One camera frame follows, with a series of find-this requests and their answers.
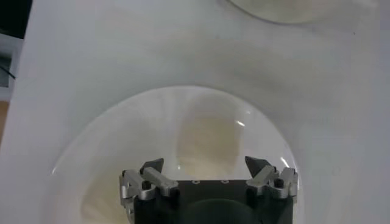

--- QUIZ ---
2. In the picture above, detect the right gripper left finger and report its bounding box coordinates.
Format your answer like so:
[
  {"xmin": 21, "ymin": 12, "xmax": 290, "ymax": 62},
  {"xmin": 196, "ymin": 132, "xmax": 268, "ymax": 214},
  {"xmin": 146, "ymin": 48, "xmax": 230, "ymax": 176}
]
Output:
[{"xmin": 118, "ymin": 157, "xmax": 180, "ymax": 224}]

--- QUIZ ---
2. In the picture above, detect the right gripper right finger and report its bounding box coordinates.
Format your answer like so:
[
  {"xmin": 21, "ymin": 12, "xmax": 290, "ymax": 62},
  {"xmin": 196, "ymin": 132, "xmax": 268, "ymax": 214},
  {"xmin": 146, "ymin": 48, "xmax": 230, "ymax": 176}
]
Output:
[{"xmin": 245, "ymin": 155, "xmax": 299, "ymax": 203}]

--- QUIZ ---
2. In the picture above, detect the white round plate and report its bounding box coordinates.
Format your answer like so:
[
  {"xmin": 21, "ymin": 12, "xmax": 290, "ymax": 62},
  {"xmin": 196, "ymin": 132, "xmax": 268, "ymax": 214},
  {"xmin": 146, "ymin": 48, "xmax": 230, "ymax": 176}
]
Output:
[{"xmin": 39, "ymin": 85, "xmax": 305, "ymax": 224}]

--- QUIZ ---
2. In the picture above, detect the cream electric cooker pot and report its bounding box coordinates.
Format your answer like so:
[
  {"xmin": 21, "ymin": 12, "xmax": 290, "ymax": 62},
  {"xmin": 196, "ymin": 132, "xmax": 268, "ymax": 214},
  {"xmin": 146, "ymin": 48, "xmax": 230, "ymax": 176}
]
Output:
[{"xmin": 227, "ymin": 0, "xmax": 380, "ymax": 24}]

